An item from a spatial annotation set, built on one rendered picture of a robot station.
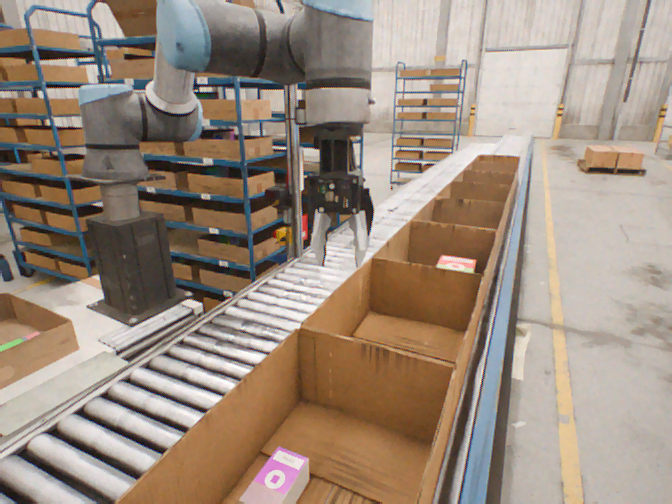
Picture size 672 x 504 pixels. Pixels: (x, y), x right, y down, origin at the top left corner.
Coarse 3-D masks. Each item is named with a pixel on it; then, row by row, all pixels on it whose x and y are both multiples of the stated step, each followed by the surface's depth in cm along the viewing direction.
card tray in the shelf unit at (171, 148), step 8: (144, 144) 239; (152, 144) 236; (160, 144) 234; (168, 144) 231; (176, 144) 231; (144, 152) 241; (152, 152) 239; (160, 152) 236; (168, 152) 233; (176, 152) 232; (184, 152) 237
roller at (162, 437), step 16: (96, 400) 100; (96, 416) 97; (112, 416) 95; (128, 416) 95; (144, 416) 95; (128, 432) 93; (144, 432) 91; (160, 432) 90; (176, 432) 90; (160, 448) 89
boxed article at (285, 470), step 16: (272, 464) 61; (288, 464) 61; (304, 464) 61; (256, 480) 58; (272, 480) 58; (288, 480) 58; (304, 480) 62; (256, 496) 56; (272, 496) 56; (288, 496) 57
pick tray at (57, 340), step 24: (0, 312) 133; (24, 312) 130; (48, 312) 122; (0, 336) 125; (48, 336) 111; (72, 336) 117; (0, 360) 102; (24, 360) 107; (48, 360) 112; (0, 384) 103
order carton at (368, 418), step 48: (288, 336) 72; (336, 336) 72; (240, 384) 60; (288, 384) 74; (336, 384) 75; (384, 384) 71; (432, 384) 66; (192, 432) 52; (240, 432) 62; (288, 432) 72; (336, 432) 72; (384, 432) 72; (432, 432) 69; (144, 480) 46; (192, 480) 53; (240, 480) 64; (336, 480) 63; (384, 480) 63; (432, 480) 53
